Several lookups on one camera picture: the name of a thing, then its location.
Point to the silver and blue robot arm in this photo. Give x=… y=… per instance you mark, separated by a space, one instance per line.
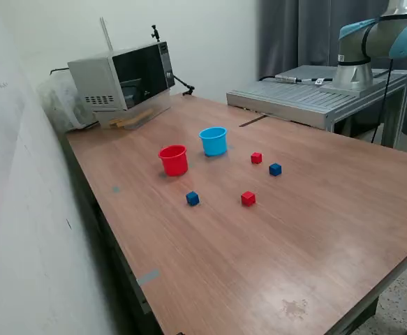
x=355 y=45

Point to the dark grey curtain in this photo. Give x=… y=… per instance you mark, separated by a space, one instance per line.
x=294 y=35

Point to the clear plastic container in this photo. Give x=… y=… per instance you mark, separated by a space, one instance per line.
x=157 y=104

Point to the small black camera mount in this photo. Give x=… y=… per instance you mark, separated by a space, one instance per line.
x=155 y=33

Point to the long tape strip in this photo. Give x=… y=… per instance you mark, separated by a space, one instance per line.
x=253 y=121

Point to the blue cube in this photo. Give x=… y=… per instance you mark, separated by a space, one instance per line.
x=192 y=198
x=275 y=170

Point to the blue plastic cup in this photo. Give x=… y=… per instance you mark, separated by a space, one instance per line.
x=214 y=144

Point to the wooden stick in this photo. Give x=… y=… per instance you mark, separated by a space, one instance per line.
x=133 y=119

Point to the silver microwave oven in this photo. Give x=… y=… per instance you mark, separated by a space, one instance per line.
x=95 y=80

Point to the aluminium robot base table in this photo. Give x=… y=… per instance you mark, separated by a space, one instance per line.
x=294 y=97

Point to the translucent plastic bag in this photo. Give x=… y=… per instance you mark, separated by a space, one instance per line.
x=60 y=104

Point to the white thin rod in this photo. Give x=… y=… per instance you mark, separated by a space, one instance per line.
x=106 y=33

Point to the red cube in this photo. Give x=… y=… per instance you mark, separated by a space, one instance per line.
x=248 y=199
x=256 y=158

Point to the large tape mark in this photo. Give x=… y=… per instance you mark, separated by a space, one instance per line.
x=148 y=277

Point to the red plastic cup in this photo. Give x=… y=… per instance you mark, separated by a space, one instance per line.
x=173 y=164

